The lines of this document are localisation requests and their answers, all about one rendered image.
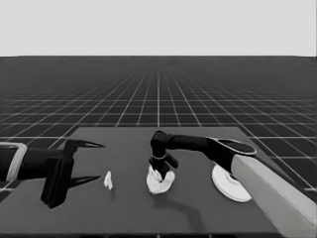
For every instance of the white round pinned carrier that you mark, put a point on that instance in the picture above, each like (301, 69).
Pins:
(149, 180)

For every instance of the small white toothed gear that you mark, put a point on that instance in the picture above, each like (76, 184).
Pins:
(157, 189)
(151, 172)
(171, 179)

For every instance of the large thick white disc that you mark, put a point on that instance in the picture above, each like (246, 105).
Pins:
(224, 185)

